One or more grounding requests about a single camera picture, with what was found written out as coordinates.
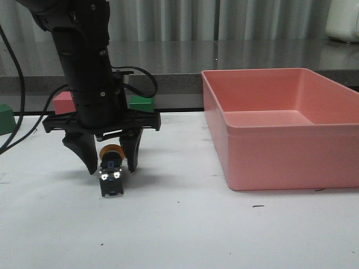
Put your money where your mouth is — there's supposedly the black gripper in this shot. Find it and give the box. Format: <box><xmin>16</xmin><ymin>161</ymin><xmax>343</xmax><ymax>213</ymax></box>
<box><xmin>43</xmin><ymin>69</ymin><xmax>161</xmax><ymax>175</ymax></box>

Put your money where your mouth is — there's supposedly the yellow-capped push button switch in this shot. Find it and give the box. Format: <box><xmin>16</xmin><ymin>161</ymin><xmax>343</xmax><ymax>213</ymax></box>
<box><xmin>99</xmin><ymin>144</ymin><xmax>125</xmax><ymax>197</ymax></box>

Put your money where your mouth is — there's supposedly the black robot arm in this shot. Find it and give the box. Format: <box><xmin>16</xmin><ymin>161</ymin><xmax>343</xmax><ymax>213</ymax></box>
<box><xmin>22</xmin><ymin>1</ymin><xmax>160</xmax><ymax>173</ymax></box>

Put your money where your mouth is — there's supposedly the green cube near bin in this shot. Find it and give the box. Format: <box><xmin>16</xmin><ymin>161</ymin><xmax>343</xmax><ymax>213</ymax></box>
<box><xmin>129</xmin><ymin>96</ymin><xmax>154</xmax><ymax>112</ymax></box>

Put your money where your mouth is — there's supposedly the pink cube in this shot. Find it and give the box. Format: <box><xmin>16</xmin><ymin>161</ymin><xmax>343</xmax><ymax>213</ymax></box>
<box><xmin>53</xmin><ymin>91</ymin><xmax>76</xmax><ymax>114</ymax></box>

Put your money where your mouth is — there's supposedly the green block at left edge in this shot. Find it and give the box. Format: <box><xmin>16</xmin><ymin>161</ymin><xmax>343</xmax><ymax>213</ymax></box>
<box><xmin>0</xmin><ymin>104</ymin><xmax>16</xmax><ymax>136</ymax></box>

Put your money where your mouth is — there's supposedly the dark grey stone counter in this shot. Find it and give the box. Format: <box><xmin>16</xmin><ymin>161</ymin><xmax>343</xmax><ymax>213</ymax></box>
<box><xmin>11</xmin><ymin>39</ymin><xmax>358</xmax><ymax>114</ymax></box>

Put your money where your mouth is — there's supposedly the grey curtain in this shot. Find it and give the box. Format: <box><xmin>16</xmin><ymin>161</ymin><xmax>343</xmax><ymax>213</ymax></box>
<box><xmin>0</xmin><ymin>0</ymin><xmax>334</xmax><ymax>43</ymax></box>

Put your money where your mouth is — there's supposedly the pink plastic bin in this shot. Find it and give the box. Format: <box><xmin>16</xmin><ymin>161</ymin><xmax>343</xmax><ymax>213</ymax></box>
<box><xmin>202</xmin><ymin>68</ymin><xmax>358</xmax><ymax>191</ymax></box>

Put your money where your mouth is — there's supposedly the white kitchen appliance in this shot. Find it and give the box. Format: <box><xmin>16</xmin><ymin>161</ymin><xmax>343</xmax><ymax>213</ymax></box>
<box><xmin>325</xmin><ymin>0</ymin><xmax>358</xmax><ymax>43</ymax></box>

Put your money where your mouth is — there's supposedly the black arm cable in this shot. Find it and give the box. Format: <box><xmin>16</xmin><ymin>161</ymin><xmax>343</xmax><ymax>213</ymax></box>
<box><xmin>0</xmin><ymin>24</ymin><xmax>158</xmax><ymax>155</ymax></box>

